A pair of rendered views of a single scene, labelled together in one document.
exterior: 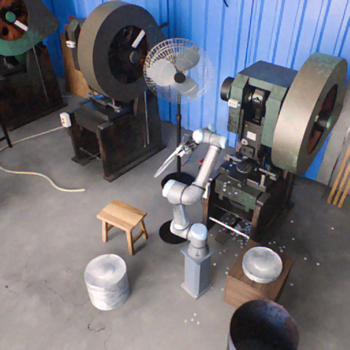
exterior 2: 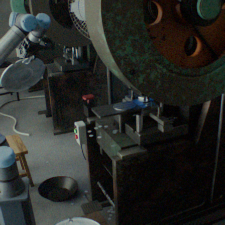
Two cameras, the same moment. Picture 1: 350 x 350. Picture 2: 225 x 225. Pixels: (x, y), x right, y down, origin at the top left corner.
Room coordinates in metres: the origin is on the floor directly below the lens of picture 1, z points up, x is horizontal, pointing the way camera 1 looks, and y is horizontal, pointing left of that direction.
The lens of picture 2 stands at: (0.98, -1.15, 1.37)
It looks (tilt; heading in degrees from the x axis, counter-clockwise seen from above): 22 degrees down; 40
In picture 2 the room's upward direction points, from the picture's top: 3 degrees counter-clockwise
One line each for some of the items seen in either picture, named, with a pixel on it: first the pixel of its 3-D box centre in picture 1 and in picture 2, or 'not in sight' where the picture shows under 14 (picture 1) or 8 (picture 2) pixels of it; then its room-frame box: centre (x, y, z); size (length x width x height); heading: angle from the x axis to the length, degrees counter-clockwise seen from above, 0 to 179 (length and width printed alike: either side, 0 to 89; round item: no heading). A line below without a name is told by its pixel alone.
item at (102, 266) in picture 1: (105, 270); not in sight; (1.48, 0.76, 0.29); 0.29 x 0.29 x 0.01
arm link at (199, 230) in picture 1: (198, 234); (4, 161); (1.62, 0.11, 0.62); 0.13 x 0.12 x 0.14; 67
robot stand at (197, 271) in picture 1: (197, 268); (18, 222); (1.61, 0.10, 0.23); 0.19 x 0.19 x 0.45; 49
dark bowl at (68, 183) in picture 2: (175, 234); (58, 191); (2.12, 0.36, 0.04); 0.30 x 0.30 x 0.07
